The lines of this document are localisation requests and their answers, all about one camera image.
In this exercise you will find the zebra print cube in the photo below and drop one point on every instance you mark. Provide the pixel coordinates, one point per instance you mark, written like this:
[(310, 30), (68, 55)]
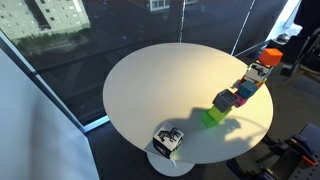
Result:
[(167, 140)]

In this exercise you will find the white round table base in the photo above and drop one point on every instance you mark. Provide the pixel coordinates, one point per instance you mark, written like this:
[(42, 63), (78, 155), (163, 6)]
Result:
[(170, 168)]

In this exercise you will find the blue block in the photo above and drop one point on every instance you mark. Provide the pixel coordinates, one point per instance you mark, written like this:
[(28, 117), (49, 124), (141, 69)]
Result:
[(247, 90)]

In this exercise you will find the orange block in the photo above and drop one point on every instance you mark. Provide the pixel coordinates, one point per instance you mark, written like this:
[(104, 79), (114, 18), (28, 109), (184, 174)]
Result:
[(270, 56)]

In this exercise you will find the grey block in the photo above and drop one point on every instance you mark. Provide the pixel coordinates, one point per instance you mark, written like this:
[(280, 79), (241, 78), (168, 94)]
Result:
[(225, 100)]

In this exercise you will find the magenta block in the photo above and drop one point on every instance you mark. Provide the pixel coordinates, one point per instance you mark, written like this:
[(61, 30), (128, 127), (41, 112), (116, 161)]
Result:
[(240, 101)]

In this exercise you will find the orange purple picture cube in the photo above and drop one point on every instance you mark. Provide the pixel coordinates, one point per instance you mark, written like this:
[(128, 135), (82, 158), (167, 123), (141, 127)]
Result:
[(242, 81)]

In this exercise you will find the green block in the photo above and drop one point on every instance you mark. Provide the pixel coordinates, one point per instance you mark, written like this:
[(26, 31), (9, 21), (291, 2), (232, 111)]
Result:
[(208, 120)]

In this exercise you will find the dark tripod stand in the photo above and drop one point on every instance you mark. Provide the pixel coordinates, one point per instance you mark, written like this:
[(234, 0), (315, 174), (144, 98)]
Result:
[(308, 50)]

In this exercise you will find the black clamp orange tip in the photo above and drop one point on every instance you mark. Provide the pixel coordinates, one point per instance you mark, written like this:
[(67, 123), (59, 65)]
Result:
[(298, 148)]

